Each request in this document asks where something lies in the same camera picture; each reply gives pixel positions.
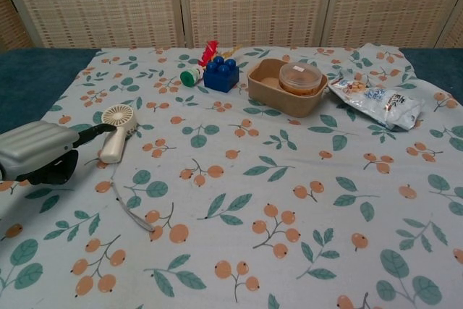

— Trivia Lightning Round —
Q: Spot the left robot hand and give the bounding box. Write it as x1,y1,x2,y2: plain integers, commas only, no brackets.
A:
0,120,118,186

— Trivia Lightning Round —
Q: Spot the cream handheld fan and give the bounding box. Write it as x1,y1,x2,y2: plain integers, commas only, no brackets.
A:
99,103,140,164

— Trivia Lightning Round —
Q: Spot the green capped small bottle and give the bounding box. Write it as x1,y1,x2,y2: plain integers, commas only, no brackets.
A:
179,67,204,88

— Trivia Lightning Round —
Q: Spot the red plastic toy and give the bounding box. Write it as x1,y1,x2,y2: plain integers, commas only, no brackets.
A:
200,41,221,67

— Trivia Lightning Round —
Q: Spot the blue toy building block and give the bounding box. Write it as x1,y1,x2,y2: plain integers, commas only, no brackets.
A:
203,56,241,93

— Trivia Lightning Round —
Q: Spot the floral print tablecloth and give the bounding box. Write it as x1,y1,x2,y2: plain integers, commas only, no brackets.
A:
0,43,463,309

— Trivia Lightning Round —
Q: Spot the brown paper box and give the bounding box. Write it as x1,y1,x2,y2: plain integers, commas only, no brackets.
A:
247,58,329,119

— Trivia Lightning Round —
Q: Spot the woven folding screen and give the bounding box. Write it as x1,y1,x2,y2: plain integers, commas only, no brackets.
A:
0,0,463,51

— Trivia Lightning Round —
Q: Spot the clear round lidded container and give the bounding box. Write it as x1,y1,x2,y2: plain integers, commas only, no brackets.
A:
278,62,323,97

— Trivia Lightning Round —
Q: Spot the white snack bag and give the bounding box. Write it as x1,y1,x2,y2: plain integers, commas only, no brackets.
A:
328,74,425,132

